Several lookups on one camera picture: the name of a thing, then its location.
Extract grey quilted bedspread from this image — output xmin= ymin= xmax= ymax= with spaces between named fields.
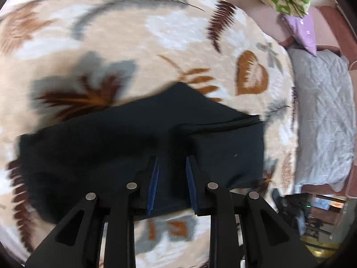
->
xmin=287 ymin=47 xmax=357 ymax=193

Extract leaf print blanket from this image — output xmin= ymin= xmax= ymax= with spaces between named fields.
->
xmin=0 ymin=0 xmax=301 ymax=268

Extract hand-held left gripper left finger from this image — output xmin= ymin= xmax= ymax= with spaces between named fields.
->
xmin=25 ymin=156 xmax=160 ymax=268

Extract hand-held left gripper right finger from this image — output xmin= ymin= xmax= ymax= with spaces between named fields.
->
xmin=185 ymin=156 xmax=320 ymax=268

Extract black pants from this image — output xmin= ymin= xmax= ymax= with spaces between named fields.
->
xmin=18 ymin=82 xmax=265 ymax=224

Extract purple flowered pillow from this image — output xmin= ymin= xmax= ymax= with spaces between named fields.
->
xmin=282 ymin=13 xmax=318 ymax=57

